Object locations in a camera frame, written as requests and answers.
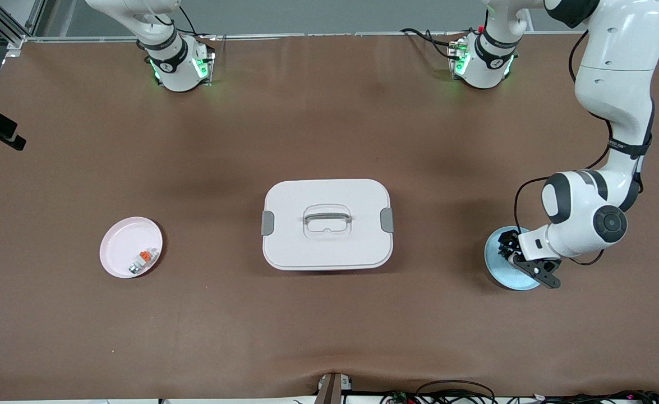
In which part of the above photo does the light blue round plate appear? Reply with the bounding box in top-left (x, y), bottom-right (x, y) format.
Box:
top-left (484, 226), bottom-right (543, 291)

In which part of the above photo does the pink round plate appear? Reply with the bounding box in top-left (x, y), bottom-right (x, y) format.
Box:
top-left (99, 217), bottom-right (164, 279)

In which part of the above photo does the white lidded storage box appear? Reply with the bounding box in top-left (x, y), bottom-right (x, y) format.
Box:
top-left (261, 179), bottom-right (395, 272)

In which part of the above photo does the brown table mat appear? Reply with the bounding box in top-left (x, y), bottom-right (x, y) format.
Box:
top-left (0, 33), bottom-right (659, 402)

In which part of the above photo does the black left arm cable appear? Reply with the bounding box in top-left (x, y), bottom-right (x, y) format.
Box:
top-left (513, 28), bottom-right (652, 266)

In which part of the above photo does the silver aluminium frame post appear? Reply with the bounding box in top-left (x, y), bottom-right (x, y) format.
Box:
top-left (0, 0), bottom-right (47, 48)

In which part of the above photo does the black looped cable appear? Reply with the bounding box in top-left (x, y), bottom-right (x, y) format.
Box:
top-left (416, 380), bottom-right (496, 404)

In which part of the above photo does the black cable bundle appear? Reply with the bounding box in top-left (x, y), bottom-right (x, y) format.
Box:
top-left (380, 390), bottom-right (659, 404)

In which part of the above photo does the grey box lid handle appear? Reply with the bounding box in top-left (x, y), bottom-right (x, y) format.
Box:
top-left (303, 211), bottom-right (352, 225)

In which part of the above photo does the small orange white switch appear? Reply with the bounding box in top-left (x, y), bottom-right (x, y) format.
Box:
top-left (128, 247), bottom-right (159, 276)

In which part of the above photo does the black base power cable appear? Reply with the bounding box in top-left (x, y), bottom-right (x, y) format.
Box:
top-left (178, 4), bottom-right (202, 40)
top-left (401, 27), bottom-right (467, 59)

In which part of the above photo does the brown camera mount post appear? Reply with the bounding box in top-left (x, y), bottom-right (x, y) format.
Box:
top-left (315, 372), bottom-right (353, 404)

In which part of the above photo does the silver table edge rail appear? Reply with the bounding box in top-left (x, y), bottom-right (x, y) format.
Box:
top-left (24, 31), bottom-right (659, 43)

